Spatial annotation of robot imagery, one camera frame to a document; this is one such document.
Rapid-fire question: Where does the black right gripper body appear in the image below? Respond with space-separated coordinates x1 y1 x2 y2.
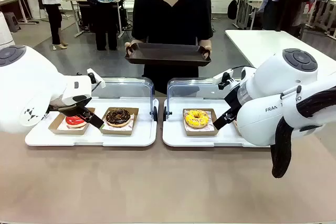
223 82 243 120

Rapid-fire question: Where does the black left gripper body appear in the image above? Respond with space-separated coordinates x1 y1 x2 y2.
46 95 92 116

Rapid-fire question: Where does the dark brown serving tray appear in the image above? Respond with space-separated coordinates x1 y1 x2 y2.
124 42 212 67

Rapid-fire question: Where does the person's left forearm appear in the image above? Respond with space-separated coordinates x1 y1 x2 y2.
197 39 213 49

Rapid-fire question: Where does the red glazed donut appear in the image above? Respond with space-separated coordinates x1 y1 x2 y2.
65 115 89 128

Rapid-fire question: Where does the cardboard box of red donut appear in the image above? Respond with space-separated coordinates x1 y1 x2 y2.
48 106 96 136

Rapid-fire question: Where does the cardboard box of yellow donut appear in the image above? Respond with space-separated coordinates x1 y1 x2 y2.
182 108 219 137

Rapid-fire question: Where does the chocolate sprinkled donut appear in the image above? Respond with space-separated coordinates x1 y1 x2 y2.
106 108 132 127

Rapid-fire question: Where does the yellow sprinkled donut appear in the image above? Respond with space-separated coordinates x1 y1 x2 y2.
184 109 210 129

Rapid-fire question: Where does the cardboard box of chocolate donut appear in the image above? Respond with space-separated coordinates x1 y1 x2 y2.
100 106 140 136

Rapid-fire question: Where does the person in black shirt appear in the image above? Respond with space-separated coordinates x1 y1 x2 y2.
131 0 214 95

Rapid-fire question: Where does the person's left hand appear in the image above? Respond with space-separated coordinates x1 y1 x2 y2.
201 45 213 59

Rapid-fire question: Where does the person's right hand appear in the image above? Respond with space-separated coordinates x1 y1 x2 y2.
124 40 139 56

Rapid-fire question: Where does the white display tray base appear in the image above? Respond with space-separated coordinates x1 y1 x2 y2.
162 97 271 148
25 97 160 147

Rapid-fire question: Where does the clear plastic display cover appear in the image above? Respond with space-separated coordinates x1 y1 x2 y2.
90 76 159 123
163 77 238 123

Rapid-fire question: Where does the large white table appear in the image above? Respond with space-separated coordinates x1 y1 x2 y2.
225 29 336 78

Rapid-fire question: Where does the black backpack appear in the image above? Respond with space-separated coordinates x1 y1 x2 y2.
227 0 238 21

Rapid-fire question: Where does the metal leg work table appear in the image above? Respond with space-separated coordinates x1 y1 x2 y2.
62 0 124 39

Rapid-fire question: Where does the grey plastic stool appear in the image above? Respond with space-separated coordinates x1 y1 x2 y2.
3 12 22 33

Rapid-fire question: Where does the bystander in patterned shirt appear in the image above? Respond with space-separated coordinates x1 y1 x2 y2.
83 0 119 51

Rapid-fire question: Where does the bystander in white top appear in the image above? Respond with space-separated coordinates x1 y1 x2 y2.
32 0 69 51

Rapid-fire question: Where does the bystander in dark coat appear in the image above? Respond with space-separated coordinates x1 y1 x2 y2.
258 0 321 39

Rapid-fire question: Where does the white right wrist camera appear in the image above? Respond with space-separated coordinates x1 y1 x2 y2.
213 68 235 90

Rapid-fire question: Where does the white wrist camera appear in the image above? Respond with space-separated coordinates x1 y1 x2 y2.
86 68 107 90
213 68 235 90

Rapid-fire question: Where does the thin black camera cable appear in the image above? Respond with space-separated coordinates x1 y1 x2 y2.
231 65 257 74

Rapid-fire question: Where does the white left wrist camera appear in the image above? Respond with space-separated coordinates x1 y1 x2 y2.
86 68 107 90

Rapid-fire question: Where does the black braided cable sleeve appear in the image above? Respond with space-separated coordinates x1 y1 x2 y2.
271 87 336 179

